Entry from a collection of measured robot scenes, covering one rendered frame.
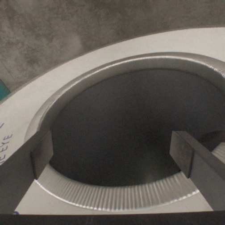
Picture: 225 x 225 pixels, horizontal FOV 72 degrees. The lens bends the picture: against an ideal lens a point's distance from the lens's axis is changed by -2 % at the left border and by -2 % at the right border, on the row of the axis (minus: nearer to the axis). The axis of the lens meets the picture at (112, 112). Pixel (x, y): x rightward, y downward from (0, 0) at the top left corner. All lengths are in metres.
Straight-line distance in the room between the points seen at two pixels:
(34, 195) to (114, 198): 0.15
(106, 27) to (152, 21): 0.29
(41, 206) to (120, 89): 0.54
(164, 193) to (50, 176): 0.20
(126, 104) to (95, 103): 0.15
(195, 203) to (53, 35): 1.22
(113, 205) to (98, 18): 1.07
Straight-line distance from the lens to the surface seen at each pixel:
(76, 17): 1.20
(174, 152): 0.17
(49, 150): 0.17
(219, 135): 0.33
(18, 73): 1.57
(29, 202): 0.33
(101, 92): 0.69
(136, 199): 0.25
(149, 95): 0.73
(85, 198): 0.28
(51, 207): 0.30
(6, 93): 1.76
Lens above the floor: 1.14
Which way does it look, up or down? 50 degrees down
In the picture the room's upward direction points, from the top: 171 degrees counter-clockwise
